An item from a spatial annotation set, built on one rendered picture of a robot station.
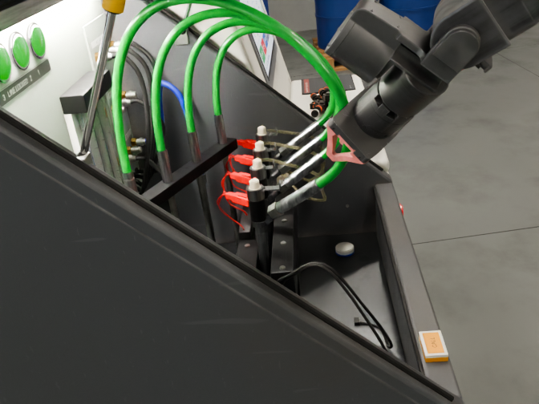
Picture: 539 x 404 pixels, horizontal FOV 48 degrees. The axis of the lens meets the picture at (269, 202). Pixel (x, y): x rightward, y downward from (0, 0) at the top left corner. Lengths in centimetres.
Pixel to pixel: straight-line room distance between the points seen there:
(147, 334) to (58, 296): 10
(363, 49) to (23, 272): 42
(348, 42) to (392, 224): 59
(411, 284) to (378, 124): 37
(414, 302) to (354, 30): 48
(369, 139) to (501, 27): 20
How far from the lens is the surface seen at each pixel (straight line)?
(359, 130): 72
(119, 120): 96
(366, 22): 64
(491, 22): 62
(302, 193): 84
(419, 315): 94
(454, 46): 61
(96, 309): 70
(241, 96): 125
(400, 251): 109
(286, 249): 105
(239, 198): 100
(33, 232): 67
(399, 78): 66
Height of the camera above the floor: 153
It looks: 27 degrees down
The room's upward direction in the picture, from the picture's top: 7 degrees counter-clockwise
